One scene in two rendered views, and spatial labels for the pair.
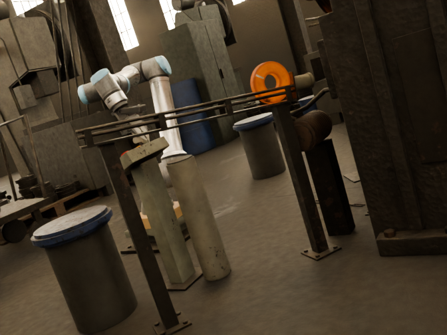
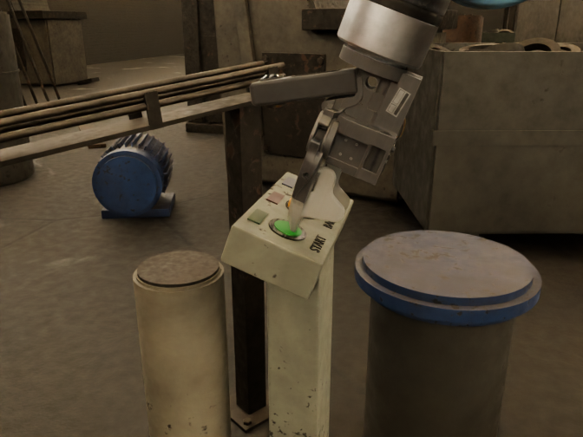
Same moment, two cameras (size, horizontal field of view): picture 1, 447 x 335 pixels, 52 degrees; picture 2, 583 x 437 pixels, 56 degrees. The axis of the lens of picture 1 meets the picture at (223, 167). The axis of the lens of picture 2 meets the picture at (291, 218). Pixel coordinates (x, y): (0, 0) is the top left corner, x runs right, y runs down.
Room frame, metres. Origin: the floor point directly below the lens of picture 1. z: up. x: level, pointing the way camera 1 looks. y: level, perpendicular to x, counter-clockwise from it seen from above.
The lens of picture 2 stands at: (2.53, 0.06, 0.83)
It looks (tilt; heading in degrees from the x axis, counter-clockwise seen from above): 20 degrees down; 159
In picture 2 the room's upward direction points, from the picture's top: straight up
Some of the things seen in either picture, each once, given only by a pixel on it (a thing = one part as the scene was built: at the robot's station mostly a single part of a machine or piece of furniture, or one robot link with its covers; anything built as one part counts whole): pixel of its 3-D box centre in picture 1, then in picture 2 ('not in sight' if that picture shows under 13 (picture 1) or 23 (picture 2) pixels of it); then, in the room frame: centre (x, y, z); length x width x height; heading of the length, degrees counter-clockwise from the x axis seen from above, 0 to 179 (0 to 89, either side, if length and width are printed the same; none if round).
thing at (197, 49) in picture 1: (207, 84); not in sight; (5.99, -0.13, 0.75); 0.70 x 0.48 x 1.50; 145
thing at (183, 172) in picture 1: (199, 218); (190, 425); (1.85, 0.16, 0.26); 0.12 x 0.12 x 0.52
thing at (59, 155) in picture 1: (101, 148); not in sight; (5.25, 1.25, 0.43); 1.23 x 0.93 x 0.87; 143
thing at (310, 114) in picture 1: (322, 177); not in sight; (1.85, -0.38, 0.27); 0.22 x 0.13 x 0.53; 145
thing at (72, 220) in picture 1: (89, 268); (435, 361); (1.79, 0.64, 0.21); 0.32 x 0.32 x 0.43
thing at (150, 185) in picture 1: (161, 214); (300, 398); (1.91, 0.31, 0.31); 0.24 x 0.16 x 0.62; 145
